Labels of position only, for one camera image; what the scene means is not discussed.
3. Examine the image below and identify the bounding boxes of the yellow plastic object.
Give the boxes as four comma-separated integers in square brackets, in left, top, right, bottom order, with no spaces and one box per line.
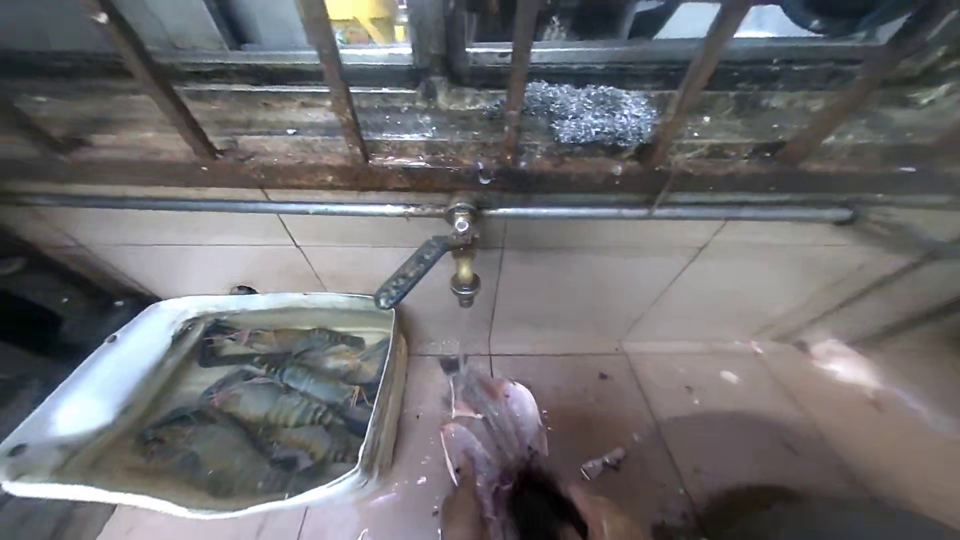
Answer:
[324,0,411,46]

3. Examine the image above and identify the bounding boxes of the person's left hand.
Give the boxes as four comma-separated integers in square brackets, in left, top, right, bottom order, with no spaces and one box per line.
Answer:
[440,459,490,540]

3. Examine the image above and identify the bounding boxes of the pale pinkish fish piece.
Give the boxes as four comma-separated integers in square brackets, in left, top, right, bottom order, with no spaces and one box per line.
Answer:
[807,339,886,393]

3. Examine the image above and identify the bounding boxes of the dark round basin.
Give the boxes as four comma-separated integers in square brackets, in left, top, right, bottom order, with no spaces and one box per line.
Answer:
[780,0,918,37]

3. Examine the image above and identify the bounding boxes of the cut pale fish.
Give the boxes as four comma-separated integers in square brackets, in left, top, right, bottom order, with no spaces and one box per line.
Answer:
[439,356,550,540]

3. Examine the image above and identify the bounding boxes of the grey framed window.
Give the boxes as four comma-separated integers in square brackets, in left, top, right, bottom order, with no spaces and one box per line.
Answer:
[0,0,931,85]

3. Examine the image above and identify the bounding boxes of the small grey fish scrap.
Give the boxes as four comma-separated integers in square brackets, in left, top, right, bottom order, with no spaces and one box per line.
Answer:
[580,447,628,481]

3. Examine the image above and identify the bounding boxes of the brass tap with lever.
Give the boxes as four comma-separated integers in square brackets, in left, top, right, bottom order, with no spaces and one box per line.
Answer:
[374,201,482,310]

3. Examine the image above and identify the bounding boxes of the grey metal water pipe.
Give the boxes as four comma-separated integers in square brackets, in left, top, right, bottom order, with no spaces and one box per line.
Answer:
[0,192,856,225]

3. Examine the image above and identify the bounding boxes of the white plastic tub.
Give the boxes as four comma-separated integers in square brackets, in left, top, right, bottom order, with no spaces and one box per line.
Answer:
[0,292,409,520]

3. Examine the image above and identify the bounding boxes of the silver steel wool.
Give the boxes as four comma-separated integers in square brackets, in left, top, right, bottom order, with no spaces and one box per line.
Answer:
[522,81,660,147]

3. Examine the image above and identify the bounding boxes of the person's right hand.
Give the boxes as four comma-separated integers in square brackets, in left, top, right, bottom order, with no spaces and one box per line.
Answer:
[567,483,646,540]

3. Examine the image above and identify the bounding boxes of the pile of raw prawns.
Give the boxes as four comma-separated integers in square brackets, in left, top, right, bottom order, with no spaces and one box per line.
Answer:
[136,321,391,498]

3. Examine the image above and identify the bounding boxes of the rusty window bars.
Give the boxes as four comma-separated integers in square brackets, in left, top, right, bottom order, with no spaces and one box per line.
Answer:
[0,0,960,195]

